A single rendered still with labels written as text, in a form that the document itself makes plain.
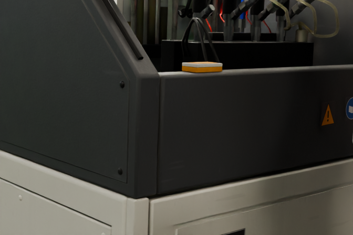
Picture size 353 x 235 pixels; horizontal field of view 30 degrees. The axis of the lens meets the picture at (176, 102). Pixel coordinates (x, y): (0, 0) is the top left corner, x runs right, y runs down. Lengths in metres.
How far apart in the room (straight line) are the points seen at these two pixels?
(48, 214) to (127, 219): 0.21
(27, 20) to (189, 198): 0.37
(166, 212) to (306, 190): 0.30
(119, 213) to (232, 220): 0.19
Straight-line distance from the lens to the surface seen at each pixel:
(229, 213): 0.98
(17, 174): 1.11
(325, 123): 1.12
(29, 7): 1.04
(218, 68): 0.92
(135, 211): 0.86
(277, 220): 1.07
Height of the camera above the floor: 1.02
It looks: 7 degrees down
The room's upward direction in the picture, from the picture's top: 2 degrees clockwise
